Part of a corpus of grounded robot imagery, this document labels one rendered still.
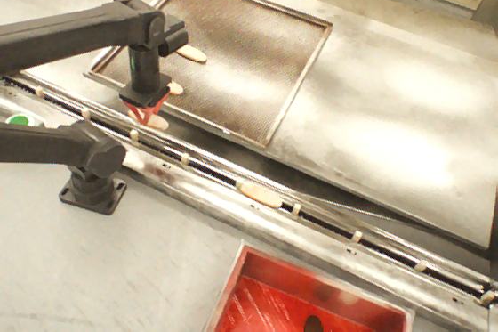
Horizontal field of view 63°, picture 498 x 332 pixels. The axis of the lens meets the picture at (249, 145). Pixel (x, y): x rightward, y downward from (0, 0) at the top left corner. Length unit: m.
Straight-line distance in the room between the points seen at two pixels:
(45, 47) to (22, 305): 0.46
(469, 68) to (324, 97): 0.46
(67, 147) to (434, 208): 0.77
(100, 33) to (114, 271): 0.44
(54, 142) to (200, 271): 0.36
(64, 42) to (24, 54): 0.06
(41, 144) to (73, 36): 0.18
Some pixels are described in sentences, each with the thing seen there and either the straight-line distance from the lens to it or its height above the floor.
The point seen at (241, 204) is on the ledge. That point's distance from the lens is 0.88.
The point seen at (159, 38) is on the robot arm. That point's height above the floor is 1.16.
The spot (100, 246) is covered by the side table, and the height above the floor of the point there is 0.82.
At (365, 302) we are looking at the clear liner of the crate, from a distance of 0.78.
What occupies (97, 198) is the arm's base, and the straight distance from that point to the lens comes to 0.90.
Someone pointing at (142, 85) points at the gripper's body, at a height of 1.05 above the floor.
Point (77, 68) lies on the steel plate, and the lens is 1.27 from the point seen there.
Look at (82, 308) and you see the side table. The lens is 0.83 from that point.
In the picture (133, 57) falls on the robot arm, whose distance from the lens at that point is 0.80.
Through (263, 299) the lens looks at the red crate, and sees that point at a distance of 0.83.
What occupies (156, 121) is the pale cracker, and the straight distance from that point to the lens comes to 0.92.
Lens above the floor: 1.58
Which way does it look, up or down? 47 degrees down
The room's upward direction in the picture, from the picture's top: 12 degrees clockwise
